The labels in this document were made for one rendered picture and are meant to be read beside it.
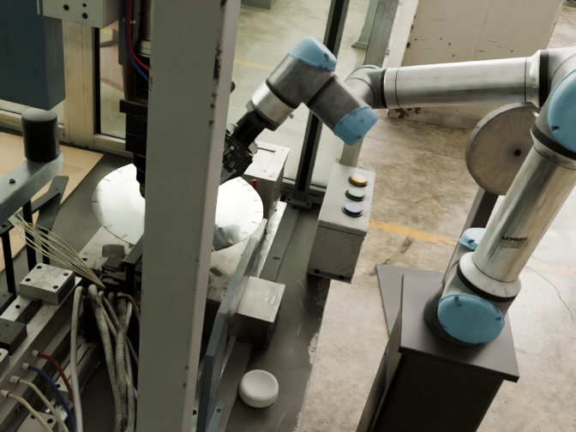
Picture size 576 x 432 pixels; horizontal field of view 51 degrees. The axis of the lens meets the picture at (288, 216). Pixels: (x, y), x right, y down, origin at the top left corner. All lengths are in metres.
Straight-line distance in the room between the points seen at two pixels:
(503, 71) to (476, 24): 3.07
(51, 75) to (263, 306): 0.57
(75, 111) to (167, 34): 1.43
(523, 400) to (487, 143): 0.95
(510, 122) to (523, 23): 2.20
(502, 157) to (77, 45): 1.37
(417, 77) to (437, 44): 3.03
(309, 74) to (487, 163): 1.20
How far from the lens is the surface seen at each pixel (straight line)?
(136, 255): 1.01
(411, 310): 1.38
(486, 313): 1.11
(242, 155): 1.07
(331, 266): 1.37
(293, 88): 1.05
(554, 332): 2.81
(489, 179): 2.17
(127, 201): 1.19
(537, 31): 4.31
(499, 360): 1.36
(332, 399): 2.14
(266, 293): 1.20
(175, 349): 0.46
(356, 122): 1.04
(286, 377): 1.16
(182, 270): 0.41
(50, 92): 0.89
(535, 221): 1.04
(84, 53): 1.68
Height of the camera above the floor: 1.61
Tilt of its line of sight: 33 degrees down
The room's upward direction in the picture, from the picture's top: 11 degrees clockwise
